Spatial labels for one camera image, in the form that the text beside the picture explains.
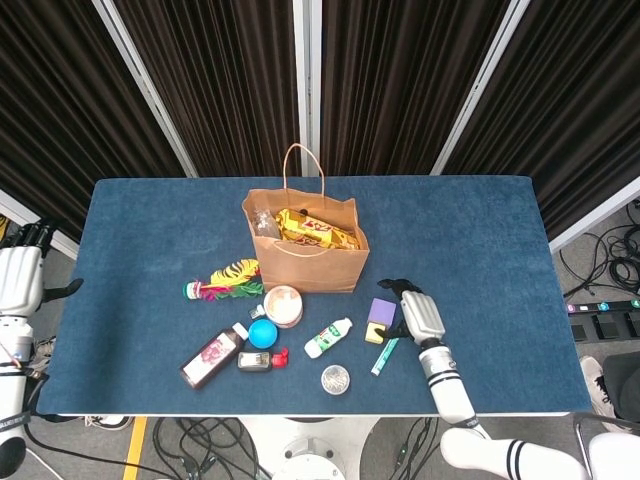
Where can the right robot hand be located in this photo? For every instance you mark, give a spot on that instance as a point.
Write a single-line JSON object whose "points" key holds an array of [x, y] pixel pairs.
{"points": [[422, 315]]}

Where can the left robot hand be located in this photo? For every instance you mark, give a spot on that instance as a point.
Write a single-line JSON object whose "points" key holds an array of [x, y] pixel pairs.
{"points": [[17, 280]]}

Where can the yellow snack package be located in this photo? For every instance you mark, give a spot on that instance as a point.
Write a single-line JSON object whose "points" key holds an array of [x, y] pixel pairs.
{"points": [[315, 230]]}

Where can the clear plastic bag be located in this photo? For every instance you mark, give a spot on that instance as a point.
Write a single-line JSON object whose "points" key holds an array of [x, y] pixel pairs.
{"points": [[265, 225]]}

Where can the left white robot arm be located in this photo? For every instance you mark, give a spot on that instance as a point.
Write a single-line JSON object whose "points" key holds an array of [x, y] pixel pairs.
{"points": [[10, 390]]}

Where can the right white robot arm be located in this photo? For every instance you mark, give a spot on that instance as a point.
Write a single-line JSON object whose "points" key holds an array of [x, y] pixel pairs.
{"points": [[447, 385]]}

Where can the brown paper bag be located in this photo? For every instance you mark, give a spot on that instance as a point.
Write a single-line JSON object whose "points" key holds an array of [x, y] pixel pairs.
{"points": [[310, 272]]}

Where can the purple cube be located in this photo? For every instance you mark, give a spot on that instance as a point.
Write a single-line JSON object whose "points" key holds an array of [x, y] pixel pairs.
{"points": [[382, 310]]}

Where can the pale yellow cube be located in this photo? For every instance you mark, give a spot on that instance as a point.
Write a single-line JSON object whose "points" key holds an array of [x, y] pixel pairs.
{"points": [[371, 336]]}

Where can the green marker pen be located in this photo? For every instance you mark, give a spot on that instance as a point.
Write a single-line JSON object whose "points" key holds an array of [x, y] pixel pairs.
{"points": [[384, 357]]}

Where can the white green plastic bottle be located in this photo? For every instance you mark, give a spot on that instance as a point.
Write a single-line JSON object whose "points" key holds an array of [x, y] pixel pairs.
{"points": [[327, 337]]}

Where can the round pink jar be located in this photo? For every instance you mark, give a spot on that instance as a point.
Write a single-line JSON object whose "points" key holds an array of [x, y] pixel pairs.
{"points": [[283, 306]]}

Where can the blue table mat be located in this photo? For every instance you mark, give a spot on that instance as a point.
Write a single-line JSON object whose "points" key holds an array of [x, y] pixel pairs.
{"points": [[150, 225]]}

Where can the blue ball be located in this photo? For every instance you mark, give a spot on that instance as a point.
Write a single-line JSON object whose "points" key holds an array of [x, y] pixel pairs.
{"points": [[262, 334]]}

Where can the white sneaker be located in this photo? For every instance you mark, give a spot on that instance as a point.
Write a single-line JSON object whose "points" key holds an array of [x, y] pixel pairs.
{"points": [[112, 422], [595, 380]]}

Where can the small dark red-capped bottle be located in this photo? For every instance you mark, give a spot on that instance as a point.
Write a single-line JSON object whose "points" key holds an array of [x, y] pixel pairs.
{"points": [[255, 360]]}

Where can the black pleated curtain panel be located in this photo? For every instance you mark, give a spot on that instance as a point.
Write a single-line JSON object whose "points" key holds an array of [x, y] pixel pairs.
{"points": [[60, 100], [575, 100], [225, 75], [400, 75]]}

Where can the colourful feather shuttlecock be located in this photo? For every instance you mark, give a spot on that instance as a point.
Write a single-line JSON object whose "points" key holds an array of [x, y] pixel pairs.
{"points": [[232, 277]]}

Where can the brown floral label bottle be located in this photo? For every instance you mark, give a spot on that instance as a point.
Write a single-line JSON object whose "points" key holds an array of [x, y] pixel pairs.
{"points": [[210, 357]]}

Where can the white partition base rail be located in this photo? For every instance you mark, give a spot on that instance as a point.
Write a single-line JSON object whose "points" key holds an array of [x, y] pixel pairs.
{"points": [[595, 220], [62, 245]]}

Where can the white table pedestal base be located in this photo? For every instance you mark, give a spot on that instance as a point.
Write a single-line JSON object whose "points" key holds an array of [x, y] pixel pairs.
{"points": [[310, 440]]}

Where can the white partition frame post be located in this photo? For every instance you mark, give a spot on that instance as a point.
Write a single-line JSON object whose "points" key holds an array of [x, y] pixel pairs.
{"points": [[479, 85], [145, 85], [306, 75]]}

